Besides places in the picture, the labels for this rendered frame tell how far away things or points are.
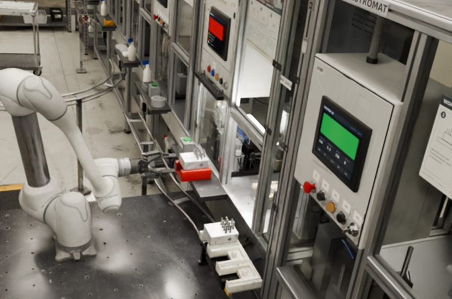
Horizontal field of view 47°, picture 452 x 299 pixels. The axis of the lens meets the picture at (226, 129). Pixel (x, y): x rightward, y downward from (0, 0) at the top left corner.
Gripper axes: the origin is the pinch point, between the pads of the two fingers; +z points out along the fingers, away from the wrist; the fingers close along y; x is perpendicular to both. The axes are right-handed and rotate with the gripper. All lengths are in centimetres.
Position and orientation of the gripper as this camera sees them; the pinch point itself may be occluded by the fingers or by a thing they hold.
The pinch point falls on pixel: (169, 163)
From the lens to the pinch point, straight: 259.1
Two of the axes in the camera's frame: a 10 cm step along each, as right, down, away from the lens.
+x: -3.4, -4.3, 8.4
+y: 1.0, -9.0, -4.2
